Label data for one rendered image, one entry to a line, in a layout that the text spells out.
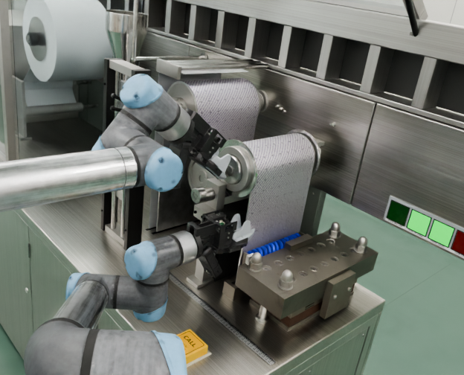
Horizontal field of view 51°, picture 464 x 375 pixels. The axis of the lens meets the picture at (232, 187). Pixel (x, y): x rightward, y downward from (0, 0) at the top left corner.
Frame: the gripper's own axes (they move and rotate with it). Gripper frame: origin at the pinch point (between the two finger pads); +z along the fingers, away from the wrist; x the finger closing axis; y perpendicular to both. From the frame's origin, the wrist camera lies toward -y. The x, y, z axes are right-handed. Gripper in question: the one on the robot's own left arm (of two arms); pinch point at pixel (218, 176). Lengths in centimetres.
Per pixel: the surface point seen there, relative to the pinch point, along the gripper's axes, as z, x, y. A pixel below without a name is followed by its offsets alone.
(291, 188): 18.8, -7.4, 9.8
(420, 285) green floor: 239, 17, 38
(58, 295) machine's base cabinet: 19, 45, -57
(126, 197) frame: 3.0, 27.2, -17.9
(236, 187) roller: 3.9, -3.8, 0.4
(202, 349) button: 6.3, -20.6, -35.0
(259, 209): 12.1, -7.4, -0.3
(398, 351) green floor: 185, -8, -6
